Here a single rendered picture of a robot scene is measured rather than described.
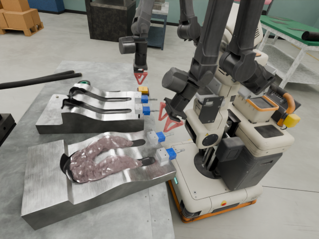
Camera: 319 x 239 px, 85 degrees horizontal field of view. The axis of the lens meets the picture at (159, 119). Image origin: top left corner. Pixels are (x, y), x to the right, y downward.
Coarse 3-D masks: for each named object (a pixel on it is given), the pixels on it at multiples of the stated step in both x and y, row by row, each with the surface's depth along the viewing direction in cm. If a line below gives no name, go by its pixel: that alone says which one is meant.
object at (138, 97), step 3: (135, 93) 99; (138, 93) 99; (135, 96) 96; (138, 96) 97; (141, 96) 100; (144, 96) 100; (147, 96) 100; (135, 99) 96; (138, 99) 97; (141, 99) 97; (144, 99) 98; (147, 99) 98; (150, 99) 100; (153, 99) 100; (156, 99) 101; (144, 102) 99; (147, 102) 99
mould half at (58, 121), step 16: (64, 96) 99; (80, 96) 89; (112, 96) 100; (128, 96) 101; (48, 112) 88; (64, 112) 78; (80, 112) 80; (96, 112) 86; (48, 128) 83; (64, 128) 84; (80, 128) 85; (96, 128) 86; (112, 128) 88; (128, 128) 89
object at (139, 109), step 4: (136, 104) 91; (140, 104) 91; (136, 108) 88; (140, 108) 89; (144, 108) 91; (148, 108) 92; (136, 112) 89; (140, 112) 89; (144, 112) 90; (148, 112) 90
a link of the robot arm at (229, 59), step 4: (228, 56) 59; (232, 56) 58; (236, 56) 57; (240, 56) 56; (228, 60) 59; (232, 60) 57; (236, 60) 56; (224, 64) 61; (228, 64) 59; (232, 64) 57; (256, 64) 58; (224, 68) 62; (228, 68) 59; (232, 68) 57; (256, 68) 60; (228, 72) 60; (232, 76) 59; (232, 80) 61
